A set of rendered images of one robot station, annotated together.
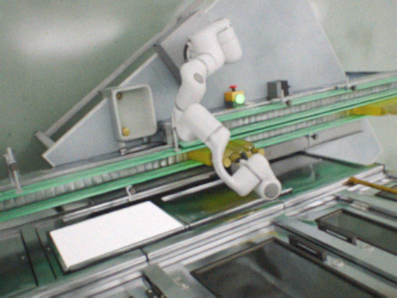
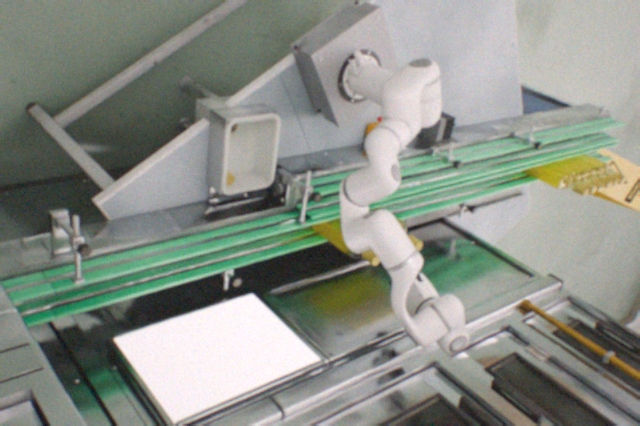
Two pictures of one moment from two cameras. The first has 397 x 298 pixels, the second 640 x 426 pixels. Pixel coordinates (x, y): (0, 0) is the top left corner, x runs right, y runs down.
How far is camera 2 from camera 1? 0.67 m
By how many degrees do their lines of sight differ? 19
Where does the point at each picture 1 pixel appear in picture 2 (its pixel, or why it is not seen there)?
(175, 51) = (329, 69)
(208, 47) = (407, 113)
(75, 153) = (145, 202)
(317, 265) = not seen: outside the picture
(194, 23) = (366, 29)
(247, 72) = not seen: hidden behind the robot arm
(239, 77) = not seen: hidden behind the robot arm
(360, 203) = (538, 350)
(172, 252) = (313, 407)
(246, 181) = (434, 333)
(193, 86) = (388, 186)
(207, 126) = (398, 251)
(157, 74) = (287, 91)
